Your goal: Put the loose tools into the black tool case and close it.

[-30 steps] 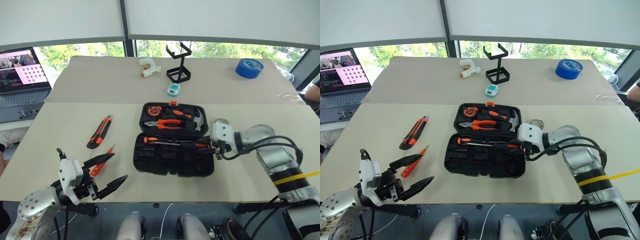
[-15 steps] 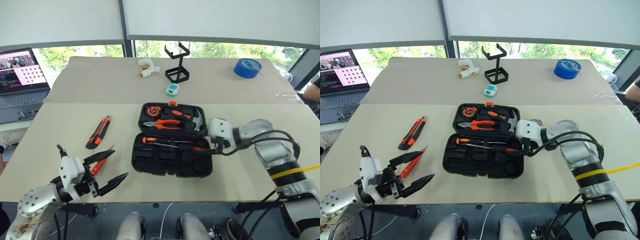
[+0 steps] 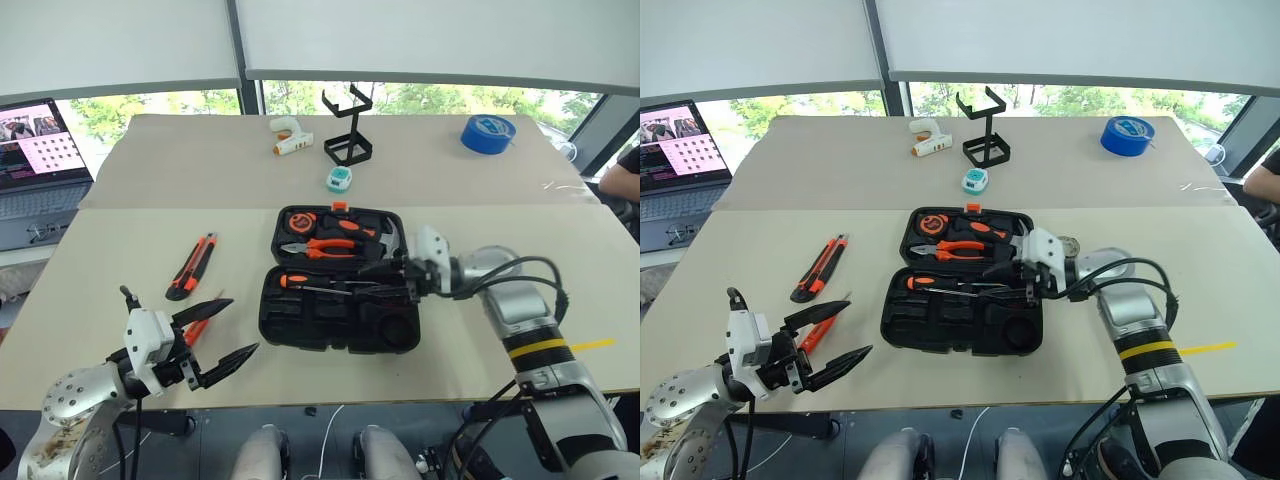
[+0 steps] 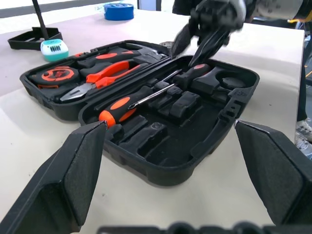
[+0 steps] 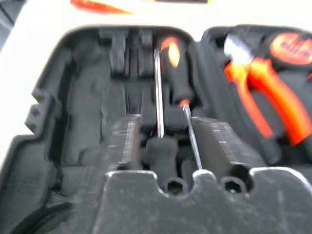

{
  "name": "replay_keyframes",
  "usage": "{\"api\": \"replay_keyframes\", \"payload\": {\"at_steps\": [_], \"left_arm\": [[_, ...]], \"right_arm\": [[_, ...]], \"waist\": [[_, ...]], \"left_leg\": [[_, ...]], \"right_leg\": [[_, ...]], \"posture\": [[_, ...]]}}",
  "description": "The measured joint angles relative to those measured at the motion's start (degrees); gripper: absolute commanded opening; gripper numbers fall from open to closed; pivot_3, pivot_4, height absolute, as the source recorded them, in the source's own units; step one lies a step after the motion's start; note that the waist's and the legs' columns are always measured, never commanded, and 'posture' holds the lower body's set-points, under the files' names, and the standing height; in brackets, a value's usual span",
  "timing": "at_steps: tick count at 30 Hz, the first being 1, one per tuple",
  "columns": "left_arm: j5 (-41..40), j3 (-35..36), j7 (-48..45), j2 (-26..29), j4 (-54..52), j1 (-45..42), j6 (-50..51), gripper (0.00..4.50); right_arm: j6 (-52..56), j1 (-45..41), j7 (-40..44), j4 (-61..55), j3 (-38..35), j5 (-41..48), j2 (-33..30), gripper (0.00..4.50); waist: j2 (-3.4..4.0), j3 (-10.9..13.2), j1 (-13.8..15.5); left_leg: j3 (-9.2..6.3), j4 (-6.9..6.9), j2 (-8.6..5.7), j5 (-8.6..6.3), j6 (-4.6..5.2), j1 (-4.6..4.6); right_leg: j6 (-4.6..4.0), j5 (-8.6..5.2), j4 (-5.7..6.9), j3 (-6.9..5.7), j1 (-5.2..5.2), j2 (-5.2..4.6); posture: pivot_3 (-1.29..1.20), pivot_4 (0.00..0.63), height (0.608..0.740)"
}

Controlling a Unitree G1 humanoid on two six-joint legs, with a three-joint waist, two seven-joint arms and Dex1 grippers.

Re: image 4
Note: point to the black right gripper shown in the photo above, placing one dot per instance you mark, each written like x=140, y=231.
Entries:
x=214, y=17

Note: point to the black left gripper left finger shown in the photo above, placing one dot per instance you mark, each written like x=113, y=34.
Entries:
x=73, y=170

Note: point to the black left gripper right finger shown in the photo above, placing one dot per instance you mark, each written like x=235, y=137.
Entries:
x=278, y=175

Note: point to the black plastic tool case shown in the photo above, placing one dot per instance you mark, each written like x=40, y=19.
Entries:
x=175, y=146

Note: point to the white sneaker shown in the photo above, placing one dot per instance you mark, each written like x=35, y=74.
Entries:
x=303, y=139

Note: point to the blue tape roll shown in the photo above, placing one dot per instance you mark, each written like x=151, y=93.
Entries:
x=118, y=12

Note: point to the black orange tape measure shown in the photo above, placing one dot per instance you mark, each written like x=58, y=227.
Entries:
x=57, y=73

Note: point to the teal and white plastic device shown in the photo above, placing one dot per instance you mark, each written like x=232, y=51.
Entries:
x=54, y=50

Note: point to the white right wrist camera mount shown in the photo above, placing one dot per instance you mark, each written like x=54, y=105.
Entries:
x=240, y=9

